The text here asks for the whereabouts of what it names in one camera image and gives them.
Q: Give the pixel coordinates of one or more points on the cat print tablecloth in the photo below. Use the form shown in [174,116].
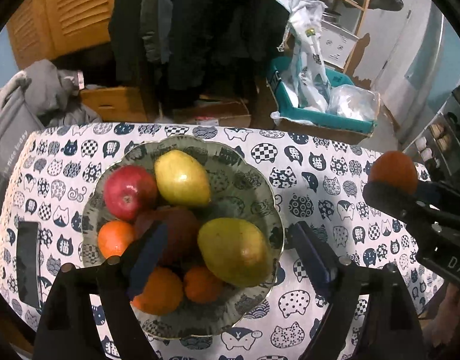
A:
[320,165]

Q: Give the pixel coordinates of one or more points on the green patterned glass bowl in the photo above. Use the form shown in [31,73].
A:
[245,195]

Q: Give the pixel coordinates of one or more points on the grey clothes pile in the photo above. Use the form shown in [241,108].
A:
[46,86]

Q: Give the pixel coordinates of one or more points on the small orange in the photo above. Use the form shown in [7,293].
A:
[115,238]

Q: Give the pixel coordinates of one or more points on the grey jacket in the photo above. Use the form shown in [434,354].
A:
[153,18]

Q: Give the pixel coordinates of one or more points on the silver pipe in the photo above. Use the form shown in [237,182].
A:
[425,75]

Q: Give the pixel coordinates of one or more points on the grey fabric bag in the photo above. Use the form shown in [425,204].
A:
[8,135]

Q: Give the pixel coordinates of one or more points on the white printed bag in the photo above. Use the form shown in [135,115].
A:
[308,63]

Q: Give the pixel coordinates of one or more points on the large dark red apple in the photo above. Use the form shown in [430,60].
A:
[177,228]

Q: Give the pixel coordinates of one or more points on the teal plastic crate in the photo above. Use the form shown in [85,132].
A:
[327,120]

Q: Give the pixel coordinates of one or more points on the clear plastic bag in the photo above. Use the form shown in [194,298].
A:
[353,103]

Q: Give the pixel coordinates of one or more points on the dark grey hanging slippers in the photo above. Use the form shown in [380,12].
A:
[390,2]

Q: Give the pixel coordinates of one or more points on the white patterned drawer box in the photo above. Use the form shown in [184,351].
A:
[338,43]

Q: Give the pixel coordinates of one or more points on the dark jacket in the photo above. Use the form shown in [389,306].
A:
[125,26]

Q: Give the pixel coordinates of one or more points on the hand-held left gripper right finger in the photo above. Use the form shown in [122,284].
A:
[312,258]

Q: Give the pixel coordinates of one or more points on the long black coat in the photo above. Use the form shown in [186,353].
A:
[215,26]

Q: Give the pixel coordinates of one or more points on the wooden shelf rack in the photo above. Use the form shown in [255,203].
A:
[361,15]

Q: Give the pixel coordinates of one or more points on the person's right hand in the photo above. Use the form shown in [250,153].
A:
[453,315]

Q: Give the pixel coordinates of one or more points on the wooden louvered wardrobe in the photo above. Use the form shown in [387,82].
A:
[64,7]

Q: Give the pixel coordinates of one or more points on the white door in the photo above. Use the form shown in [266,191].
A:
[387,45]

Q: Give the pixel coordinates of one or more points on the red label cardboard box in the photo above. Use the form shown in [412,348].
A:
[215,114]

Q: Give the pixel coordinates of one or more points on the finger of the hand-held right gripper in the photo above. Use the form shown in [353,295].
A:
[432,195]
[387,198]

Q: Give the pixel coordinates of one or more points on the wooden drawer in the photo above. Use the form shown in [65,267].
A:
[113,103]

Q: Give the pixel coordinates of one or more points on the black rectangular object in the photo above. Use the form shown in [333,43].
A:
[27,262]

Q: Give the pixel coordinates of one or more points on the small red apple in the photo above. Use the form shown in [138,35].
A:
[130,191]

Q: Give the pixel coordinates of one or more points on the grey shoe rack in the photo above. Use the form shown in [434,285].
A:
[451,120]

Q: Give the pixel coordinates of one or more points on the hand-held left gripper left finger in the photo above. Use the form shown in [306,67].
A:
[147,262]

